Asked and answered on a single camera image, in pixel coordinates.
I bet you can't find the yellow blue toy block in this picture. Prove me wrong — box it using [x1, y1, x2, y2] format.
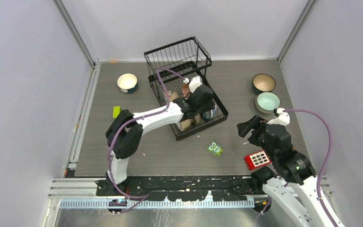
[112, 106, 122, 119]

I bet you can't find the teal bowl tan interior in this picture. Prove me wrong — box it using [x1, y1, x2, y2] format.
[251, 73, 276, 94]

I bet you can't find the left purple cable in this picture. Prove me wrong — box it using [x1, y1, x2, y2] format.
[107, 67, 189, 214]

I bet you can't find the green owl block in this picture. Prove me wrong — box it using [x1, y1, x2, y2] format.
[207, 141, 224, 156]

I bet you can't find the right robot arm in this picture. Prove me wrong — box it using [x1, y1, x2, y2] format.
[237, 109, 344, 227]

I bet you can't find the brown rimmed stacked bowl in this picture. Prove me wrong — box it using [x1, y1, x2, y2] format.
[191, 113, 202, 126]

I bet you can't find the dark teal bowl white foot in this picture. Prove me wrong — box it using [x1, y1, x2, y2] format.
[117, 73, 138, 93]

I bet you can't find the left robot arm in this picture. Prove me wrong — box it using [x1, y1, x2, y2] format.
[105, 85, 215, 196]

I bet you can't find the red patterned bowl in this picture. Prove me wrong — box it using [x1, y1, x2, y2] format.
[181, 84, 191, 99]

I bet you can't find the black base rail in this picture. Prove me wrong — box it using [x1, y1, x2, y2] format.
[119, 175, 282, 203]

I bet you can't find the mint green bowl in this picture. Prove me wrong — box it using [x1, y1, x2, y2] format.
[255, 92, 280, 114]

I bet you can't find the cream bowl left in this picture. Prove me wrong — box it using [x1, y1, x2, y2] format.
[168, 90, 179, 102]

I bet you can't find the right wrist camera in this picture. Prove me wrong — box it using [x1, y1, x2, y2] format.
[266, 108, 290, 126]

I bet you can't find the black wire dish rack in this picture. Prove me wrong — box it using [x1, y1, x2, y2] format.
[144, 36, 228, 141]

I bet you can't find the cream bowl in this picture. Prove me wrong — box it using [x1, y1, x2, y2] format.
[176, 119, 192, 132]
[168, 90, 179, 102]

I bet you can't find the red grid block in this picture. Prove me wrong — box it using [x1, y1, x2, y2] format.
[244, 150, 272, 171]

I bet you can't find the cream bowl right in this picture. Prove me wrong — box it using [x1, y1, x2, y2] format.
[176, 119, 192, 132]

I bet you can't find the blue white patterned bowl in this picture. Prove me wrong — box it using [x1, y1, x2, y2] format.
[202, 104, 217, 121]

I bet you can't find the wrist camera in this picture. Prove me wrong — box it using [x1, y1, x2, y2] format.
[185, 76, 202, 93]
[266, 108, 290, 126]

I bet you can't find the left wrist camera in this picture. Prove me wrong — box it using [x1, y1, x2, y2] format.
[185, 76, 202, 93]

